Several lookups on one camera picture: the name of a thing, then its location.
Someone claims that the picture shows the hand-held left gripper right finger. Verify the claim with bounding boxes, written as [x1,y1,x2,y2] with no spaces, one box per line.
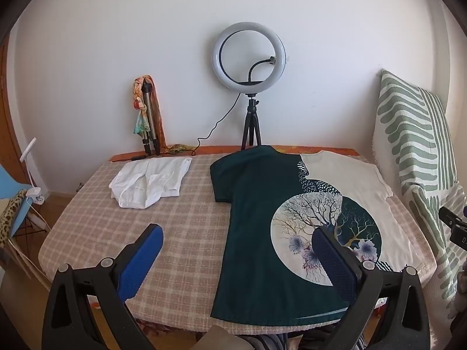
[313,226,432,350]

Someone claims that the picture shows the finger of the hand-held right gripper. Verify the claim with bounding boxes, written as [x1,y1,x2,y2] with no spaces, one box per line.
[439,206,467,227]
[450,225,467,253]

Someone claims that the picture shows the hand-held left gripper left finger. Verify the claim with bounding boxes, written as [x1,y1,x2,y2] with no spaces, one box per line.
[42,223,165,350]

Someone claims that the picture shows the green and white printed T-shirt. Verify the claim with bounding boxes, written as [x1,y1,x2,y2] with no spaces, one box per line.
[210,145,426,327]

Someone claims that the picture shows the beige checked blanket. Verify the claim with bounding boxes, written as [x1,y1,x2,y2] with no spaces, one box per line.
[38,151,438,336]

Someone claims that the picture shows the white folded garment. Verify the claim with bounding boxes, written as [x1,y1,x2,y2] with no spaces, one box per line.
[109,156,193,210]

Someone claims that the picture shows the green striped white cushion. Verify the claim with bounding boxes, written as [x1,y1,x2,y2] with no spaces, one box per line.
[370,69,467,310]

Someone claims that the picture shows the dark striped cloth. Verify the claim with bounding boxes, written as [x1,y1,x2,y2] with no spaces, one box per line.
[237,332,303,350]

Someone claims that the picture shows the white lamp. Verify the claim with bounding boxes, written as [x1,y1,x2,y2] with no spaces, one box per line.
[20,138,46,205]

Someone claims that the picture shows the blue chair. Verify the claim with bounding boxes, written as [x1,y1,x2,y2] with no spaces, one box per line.
[0,164,52,249]

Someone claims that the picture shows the orange floral cloth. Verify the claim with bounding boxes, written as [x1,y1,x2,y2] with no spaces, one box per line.
[109,145,365,163]

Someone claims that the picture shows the leopard print cloth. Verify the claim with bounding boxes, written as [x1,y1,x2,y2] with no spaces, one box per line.
[0,190,30,252]

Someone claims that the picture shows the silver tripod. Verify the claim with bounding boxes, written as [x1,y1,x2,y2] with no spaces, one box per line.
[140,76,163,157]

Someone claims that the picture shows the colourful scarf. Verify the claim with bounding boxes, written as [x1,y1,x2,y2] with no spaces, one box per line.
[129,75,196,155]

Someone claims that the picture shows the black cable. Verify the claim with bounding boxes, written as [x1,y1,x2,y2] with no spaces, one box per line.
[129,92,241,162]

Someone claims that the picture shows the wooden door frame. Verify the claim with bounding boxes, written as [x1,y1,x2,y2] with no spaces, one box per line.
[0,36,30,199]

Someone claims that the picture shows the white ring light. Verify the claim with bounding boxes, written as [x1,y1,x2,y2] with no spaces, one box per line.
[212,22,287,97]

